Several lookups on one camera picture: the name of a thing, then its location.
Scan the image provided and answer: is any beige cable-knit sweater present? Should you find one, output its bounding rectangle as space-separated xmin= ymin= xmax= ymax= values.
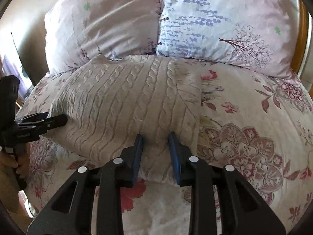
xmin=46 ymin=55 xmax=202 ymax=184

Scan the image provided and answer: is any person's left hand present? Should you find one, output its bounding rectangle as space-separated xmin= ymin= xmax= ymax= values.
xmin=1 ymin=143 xmax=30 ymax=179

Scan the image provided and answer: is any floral bed sheet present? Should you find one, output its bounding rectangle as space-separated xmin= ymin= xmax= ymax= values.
xmin=17 ymin=60 xmax=312 ymax=234

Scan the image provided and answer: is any lilac pillow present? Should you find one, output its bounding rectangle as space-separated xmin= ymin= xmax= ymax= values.
xmin=44 ymin=0 xmax=161 ymax=75

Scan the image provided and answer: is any blue floral pillow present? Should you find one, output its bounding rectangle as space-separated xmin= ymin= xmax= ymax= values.
xmin=156 ymin=0 xmax=297 ymax=79

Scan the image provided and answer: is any wooden bed headboard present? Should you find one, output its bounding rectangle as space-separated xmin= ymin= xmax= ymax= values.
xmin=291 ymin=0 xmax=312 ymax=84

